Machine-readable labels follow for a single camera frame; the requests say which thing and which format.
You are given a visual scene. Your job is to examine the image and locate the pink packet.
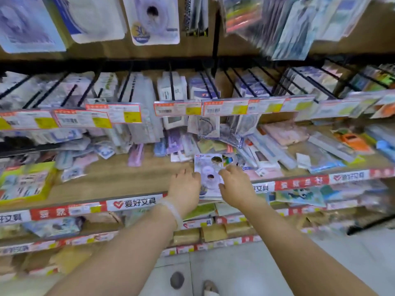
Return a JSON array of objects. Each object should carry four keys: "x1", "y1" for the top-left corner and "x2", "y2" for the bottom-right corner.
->
[{"x1": 262, "y1": 120, "x2": 310, "y2": 146}]

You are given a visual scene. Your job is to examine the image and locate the grey shoe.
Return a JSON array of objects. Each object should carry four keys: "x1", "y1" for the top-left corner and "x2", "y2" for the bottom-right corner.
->
[{"x1": 170, "y1": 271, "x2": 185, "y2": 290}]

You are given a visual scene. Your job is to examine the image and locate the person's left forearm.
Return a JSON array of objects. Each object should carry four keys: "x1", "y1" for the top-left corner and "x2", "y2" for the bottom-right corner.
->
[{"x1": 46, "y1": 203, "x2": 186, "y2": 296}]

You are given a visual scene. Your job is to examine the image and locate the pile of loose stationery packets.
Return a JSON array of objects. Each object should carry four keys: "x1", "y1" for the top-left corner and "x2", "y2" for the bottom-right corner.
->
[{"x1": 54, "y1": 120, "x2": 395, "y2": 182}]

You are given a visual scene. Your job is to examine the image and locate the white hanging blister packet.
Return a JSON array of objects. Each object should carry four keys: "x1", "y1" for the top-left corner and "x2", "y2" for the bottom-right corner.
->
[{"x1": 50, "y1": 0, "x2": 128, "y2": 44}]

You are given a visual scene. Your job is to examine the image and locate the green stationery box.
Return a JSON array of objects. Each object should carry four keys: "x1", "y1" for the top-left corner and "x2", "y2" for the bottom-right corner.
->
[{"x1": 0, "y1": 161, "x2": 58, "y2": 204}]

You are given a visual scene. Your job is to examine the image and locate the lower wooden shelf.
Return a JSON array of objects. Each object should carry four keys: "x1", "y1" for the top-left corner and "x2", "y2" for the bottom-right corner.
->
[{"x1": 0, "y1": 194, "x2": 395, "y2": 257}]

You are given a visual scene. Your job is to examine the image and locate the person's left hand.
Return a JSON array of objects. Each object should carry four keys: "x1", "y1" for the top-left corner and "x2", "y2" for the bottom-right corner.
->
[{"x1": 167, "y1": 167, "x2": 202, "y2": 214}]

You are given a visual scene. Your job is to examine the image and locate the bunch of hanging pale packets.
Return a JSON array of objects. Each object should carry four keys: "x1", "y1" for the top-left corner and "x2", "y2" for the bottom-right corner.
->
[{"x1": 261, "y1": 0, "x2": 372, "y2": 61}]

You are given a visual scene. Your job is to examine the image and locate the white round sticker packet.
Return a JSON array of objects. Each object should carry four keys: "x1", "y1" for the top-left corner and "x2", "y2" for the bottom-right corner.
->
[{"x1": 193, "y1": 153, "x2": 239, "y2": 201}]

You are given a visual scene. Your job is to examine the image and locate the row of black display hooks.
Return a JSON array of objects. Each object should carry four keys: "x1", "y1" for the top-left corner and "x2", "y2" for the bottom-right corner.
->
[{"x1": 0, "y1": 60, "x2": 395, "y2": 110}]

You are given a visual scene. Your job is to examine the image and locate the purple slim packet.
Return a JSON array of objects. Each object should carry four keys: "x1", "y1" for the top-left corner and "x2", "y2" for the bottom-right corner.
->
[{"x1": 127, "y1": 143, "x2": 145, "y2": 168}]

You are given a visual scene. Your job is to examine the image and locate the orange packet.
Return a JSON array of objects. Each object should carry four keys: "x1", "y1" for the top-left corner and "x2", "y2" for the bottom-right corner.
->
[{"x1": 333, "y1": 130, "x2": 375, "y2": 155}]

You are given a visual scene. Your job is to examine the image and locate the black metal shelf rail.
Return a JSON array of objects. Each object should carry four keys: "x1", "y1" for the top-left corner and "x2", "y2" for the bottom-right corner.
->
[{"x1": 0, "y1": 55, "x2": 395, "y2": 76}]

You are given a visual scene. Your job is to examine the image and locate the white packet with round label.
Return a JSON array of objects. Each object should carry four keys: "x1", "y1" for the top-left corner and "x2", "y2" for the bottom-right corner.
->
[{"x1": 122, "y1": 0, "x2": 181, "y2": 46}]

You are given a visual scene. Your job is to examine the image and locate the row of brown cardboard boxes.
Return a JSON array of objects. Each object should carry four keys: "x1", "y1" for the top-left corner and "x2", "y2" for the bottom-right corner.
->
[{"x1": 171, "y1": 221, "x2": 258, "y2": 246}]

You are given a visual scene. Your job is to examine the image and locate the person's right hand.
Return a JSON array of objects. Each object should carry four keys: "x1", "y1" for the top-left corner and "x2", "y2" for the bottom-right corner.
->
[{"x1": 218, "y1": 164, "x2": 260, "y2": 211}]

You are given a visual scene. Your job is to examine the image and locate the white bangle bracelet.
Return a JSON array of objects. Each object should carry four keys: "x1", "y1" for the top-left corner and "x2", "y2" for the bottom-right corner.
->
[{"x1": 156, "y1": 197, "x2": 185, "y2": 230}]

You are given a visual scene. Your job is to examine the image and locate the row of hanging stationery packets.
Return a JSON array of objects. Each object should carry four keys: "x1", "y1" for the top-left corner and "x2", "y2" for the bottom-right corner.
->
[{"x1": 0, "y1": 66, "x2": 395, "y2": 145}]

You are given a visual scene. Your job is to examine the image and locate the green flat packet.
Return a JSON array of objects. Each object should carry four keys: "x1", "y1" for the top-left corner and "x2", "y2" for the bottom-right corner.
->
[{"x1": 184, "y1": 203, "x2": 217, "y2": 221}]

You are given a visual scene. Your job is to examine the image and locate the blue cartoon packet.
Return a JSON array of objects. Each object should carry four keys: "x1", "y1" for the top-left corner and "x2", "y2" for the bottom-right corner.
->
[{"x1": 22, "y1": 216, "x2": 86, "y2": 238}]

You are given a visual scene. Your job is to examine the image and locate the row of price tags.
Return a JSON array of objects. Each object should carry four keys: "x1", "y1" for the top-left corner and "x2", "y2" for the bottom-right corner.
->
[{"x1": 0, "y1": 89, "x2": 395, "y2": 132}]

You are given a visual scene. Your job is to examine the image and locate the beige sandal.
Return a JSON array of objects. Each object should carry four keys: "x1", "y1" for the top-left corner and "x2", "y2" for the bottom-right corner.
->
[{"x1": 202, "y1": 280, "x2": 220, "y2": 296}]

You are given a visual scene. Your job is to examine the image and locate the teal cartoon packet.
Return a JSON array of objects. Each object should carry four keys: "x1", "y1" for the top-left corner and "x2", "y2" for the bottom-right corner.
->
[{"x1": 275, "y1": 187, "x2": 326, "y2": 208}]

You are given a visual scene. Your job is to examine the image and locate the person's right forearm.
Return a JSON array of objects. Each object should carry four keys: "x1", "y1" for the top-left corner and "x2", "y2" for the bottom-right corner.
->
[{"x1": 242, "y1": 199, "x2": 379, "y2": 296}]

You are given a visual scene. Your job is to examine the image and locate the black metal bar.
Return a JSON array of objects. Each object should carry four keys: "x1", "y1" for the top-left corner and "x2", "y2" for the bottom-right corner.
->
[{"x1": 346, "y1": 213, "x2": 395, "y2": 236}]

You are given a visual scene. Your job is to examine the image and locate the black striped hanging packet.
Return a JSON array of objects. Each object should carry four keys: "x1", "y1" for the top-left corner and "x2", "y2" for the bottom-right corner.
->
[{"x1": 183, "y1": 0, "x2": 209, "y2": 37}]

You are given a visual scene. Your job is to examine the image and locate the wooden shelf with label strip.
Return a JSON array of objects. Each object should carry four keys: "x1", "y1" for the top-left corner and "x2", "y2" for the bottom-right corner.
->
[{"x1": 0, "y1": 123, "x2": 395, "y2": 225}]

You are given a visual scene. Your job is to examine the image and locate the blue hanging card packet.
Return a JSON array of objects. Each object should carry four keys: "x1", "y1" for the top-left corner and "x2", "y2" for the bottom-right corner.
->
[{"x1": 0, "y1": 0, "x2": 67, "y2": 54}]

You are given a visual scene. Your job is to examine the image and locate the colourful pen packet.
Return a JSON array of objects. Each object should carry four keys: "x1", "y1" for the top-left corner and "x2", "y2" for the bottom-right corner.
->
[{"x1": 220, "y1": 0, "x2": 264, "y2": 37}]

